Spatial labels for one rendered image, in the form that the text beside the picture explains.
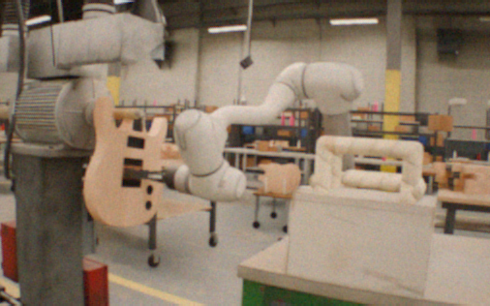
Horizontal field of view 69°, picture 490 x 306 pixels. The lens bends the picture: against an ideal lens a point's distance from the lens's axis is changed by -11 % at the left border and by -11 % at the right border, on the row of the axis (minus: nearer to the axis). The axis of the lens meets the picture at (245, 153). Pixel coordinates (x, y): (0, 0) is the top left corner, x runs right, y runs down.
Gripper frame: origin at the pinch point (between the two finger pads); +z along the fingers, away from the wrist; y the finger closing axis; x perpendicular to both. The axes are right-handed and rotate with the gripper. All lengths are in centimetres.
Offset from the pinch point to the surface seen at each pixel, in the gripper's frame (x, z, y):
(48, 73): 32.2, 33.1, -16.6
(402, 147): 11, -86, -27
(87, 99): 23.2, 15.4, -10.9
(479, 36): 454, -214, 1049
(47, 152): 3.7, 25.0, -17.8
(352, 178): 5, -74, -10
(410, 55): 389, -13, 1035
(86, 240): -31.1, 35.0, 12.5
